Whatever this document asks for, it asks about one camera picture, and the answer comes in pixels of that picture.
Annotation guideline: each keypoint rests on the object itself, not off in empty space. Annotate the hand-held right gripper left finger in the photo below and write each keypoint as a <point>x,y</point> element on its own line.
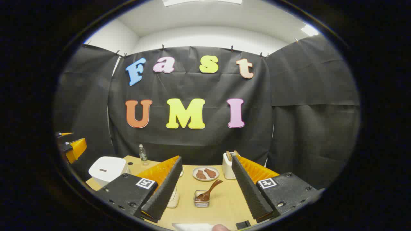
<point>167,189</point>

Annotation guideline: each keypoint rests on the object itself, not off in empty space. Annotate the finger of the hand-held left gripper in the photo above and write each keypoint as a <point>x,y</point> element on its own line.
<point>77,149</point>
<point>64,134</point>

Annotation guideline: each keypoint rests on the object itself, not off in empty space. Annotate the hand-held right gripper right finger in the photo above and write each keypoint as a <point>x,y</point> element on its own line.
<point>249,189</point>

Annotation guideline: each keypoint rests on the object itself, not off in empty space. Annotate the white rice cooker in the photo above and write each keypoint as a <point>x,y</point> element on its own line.
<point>106,168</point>

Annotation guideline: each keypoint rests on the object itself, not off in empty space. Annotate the brown wooden spoon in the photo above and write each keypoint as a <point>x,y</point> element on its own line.
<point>208,191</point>

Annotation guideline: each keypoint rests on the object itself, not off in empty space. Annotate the white toaster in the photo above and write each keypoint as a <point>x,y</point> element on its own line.
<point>228,170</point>

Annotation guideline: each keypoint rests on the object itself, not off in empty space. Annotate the brown meat piece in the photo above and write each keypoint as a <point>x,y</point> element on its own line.
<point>201,175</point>
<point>210,173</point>

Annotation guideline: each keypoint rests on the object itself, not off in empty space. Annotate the toast slice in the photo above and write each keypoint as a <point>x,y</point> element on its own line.
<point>236,153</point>
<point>228,156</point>

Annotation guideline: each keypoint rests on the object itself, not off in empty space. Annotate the white round plate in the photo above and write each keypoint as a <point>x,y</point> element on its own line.
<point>205,178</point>

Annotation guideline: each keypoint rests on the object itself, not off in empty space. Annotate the clear plastic water bottle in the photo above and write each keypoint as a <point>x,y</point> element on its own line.
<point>143,155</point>

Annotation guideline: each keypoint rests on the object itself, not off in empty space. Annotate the white cloth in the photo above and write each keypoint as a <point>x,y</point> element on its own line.
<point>192,227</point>

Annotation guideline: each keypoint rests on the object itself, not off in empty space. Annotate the black backdrop cloth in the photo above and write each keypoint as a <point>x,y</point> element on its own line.
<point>192,141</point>

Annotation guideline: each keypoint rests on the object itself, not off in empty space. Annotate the ceiling light panel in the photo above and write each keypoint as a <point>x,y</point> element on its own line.
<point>202,2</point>
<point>310,30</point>

